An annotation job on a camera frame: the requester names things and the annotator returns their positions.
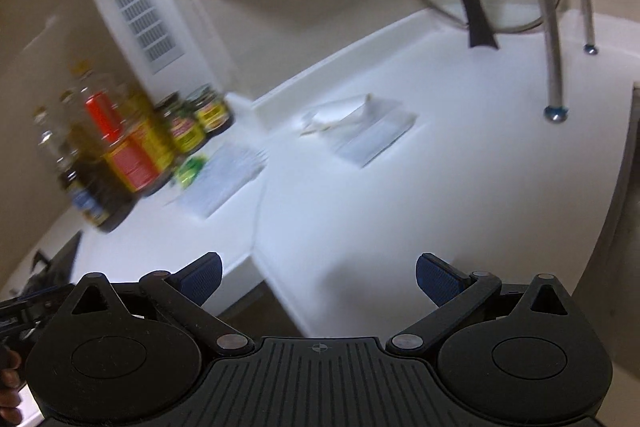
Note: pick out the person's hand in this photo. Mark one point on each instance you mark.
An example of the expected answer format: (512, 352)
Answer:
(10, 388)

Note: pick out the clear plastic sheet wrapper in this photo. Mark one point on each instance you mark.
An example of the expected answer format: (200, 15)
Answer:
(376, 126)

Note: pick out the sauce jar red label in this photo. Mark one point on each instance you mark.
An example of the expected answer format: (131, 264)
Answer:
(185, 131)

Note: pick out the white paper roll wrapper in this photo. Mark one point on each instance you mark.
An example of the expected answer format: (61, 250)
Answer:
(335, 114)

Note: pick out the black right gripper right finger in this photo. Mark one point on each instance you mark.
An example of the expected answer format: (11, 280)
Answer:
(457, 297)

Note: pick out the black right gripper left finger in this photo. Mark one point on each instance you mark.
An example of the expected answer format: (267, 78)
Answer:
(181, 296)

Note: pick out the green packet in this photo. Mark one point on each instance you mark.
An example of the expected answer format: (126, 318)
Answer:
(187, 170)

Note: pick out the white vent grille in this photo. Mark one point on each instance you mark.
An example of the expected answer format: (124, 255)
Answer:
(150, 31)

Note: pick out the large cooking oil bottle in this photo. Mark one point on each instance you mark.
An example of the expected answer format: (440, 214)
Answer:
(115, 121)

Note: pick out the white mesh packet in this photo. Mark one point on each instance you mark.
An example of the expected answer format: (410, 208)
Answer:
(230, 168)

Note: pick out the clear oil bottle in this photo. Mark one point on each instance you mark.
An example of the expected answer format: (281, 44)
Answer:
(78, 177)

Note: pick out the sauce jar yellow label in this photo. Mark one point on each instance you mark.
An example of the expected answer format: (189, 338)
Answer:
(210, 110)

